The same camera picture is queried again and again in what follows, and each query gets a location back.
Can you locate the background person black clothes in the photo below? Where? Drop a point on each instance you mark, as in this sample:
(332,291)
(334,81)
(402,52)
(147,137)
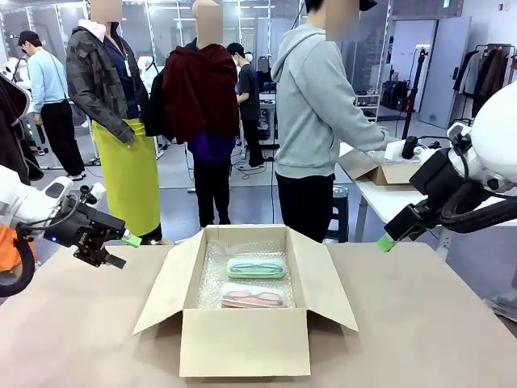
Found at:
(248,101)

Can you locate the mint green glasses case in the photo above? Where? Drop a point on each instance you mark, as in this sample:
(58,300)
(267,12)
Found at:
(257,268)

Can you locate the small brown cardboard box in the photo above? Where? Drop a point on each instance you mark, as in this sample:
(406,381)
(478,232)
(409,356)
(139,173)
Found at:
(375,174)

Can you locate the person's right forearm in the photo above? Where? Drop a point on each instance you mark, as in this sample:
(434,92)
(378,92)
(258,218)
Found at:
(359,135)

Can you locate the clear bubble wrap sheet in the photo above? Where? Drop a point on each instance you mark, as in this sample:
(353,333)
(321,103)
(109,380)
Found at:
(242,262)

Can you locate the background person blue sweater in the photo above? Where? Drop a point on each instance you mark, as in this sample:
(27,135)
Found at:
(52,93)

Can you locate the pink glasses case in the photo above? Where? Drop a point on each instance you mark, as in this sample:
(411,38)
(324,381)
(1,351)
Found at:
(253,296)

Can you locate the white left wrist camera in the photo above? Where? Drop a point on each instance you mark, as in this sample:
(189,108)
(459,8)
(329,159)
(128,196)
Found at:
(93,192)

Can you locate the mannequin with maroon hoodie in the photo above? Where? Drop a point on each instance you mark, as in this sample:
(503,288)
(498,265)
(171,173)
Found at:
(202,101)

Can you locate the white shoe shelf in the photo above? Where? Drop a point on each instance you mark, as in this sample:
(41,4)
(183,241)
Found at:
(367,103)

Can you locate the clothing rack with coats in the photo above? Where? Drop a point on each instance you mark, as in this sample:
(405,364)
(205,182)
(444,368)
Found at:
(488,72)

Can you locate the black plastic stool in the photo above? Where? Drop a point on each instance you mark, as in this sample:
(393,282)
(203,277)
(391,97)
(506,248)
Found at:
(338,210)

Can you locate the person's right hand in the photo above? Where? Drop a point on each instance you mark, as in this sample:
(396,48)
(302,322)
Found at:
(391,138)

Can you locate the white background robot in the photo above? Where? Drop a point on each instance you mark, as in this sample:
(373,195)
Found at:
(146,68)

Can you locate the white side table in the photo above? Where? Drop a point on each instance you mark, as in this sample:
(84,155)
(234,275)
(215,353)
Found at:
(375,194)

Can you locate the person in grey hoodie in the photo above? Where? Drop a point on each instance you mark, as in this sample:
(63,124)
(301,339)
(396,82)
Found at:
(311,113)

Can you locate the open brown cardboard box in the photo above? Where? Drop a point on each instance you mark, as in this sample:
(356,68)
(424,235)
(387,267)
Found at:
(242,343)

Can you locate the mannequin plaid jacket yellow skirt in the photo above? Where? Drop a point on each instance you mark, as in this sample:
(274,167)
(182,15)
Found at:
(117,133)

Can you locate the black tripod stand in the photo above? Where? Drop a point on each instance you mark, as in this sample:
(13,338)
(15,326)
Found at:
(414,93)

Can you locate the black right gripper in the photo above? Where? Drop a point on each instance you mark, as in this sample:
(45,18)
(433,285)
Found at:
(408,222)

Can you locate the orange cloth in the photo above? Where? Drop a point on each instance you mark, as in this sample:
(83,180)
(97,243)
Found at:
(8,250)

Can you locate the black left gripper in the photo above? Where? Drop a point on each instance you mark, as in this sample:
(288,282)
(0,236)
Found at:
(87,230)

